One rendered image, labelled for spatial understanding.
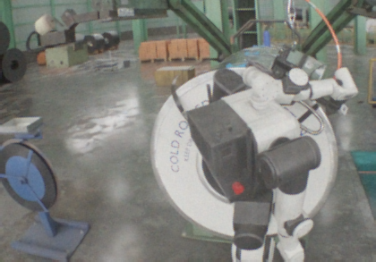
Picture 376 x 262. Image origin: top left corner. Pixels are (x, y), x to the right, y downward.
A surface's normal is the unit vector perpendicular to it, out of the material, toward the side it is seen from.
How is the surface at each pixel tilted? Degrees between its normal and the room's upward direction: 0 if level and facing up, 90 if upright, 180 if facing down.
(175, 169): 90
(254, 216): 61
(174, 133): 90
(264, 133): 56
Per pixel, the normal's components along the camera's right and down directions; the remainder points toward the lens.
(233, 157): 0.31, 0.50
